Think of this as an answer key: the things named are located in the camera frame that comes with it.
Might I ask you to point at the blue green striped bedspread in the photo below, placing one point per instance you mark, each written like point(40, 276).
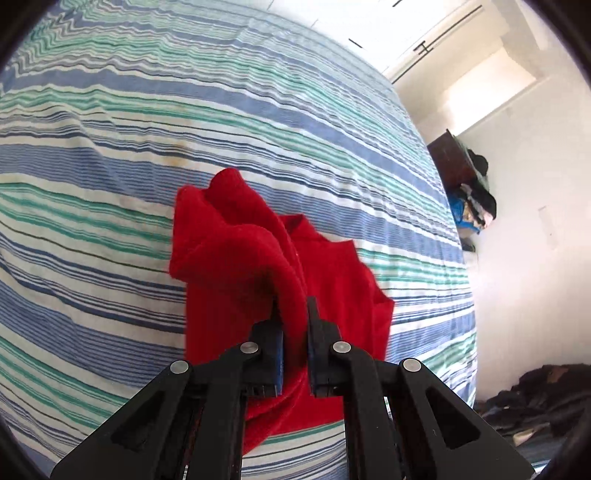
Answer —
point(108, 108)

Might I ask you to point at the dark clothes pile on table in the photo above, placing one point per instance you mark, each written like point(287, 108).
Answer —
point(473, 207)

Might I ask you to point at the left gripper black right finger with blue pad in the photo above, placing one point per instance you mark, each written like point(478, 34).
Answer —
point(401, 420)

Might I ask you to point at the dark wooden side table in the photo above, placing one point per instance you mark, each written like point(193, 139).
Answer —
point(454, 163)

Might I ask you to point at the red knit sweater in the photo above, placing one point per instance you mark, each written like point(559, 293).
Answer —
point(240, 262)

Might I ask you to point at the dark clothes heap on floor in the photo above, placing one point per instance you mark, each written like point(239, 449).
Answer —
point(548, 400)

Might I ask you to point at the white wardrobe with black handles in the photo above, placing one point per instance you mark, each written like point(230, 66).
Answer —
point(386, 34)

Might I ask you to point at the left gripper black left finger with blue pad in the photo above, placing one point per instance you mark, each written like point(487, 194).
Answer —
point(189, 421)

